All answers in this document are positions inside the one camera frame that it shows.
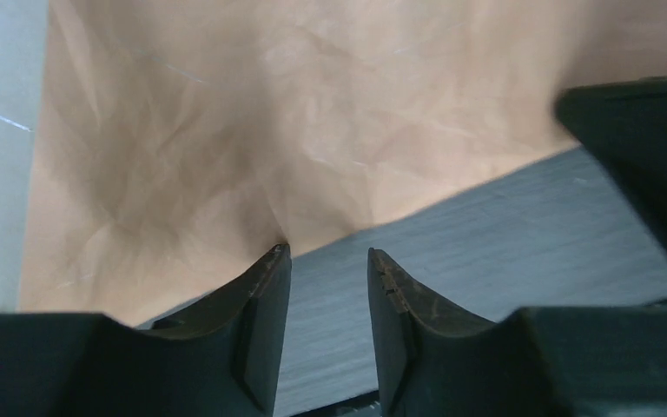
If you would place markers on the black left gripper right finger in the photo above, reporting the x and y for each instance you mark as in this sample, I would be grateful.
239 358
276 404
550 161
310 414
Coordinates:
435 358

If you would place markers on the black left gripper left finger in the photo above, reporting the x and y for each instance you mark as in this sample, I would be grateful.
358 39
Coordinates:
219 356

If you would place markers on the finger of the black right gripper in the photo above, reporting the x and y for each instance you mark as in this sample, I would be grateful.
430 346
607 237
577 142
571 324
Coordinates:
624 127

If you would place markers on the peach wrapping paper sheet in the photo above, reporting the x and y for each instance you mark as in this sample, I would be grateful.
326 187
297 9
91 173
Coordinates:
179 140

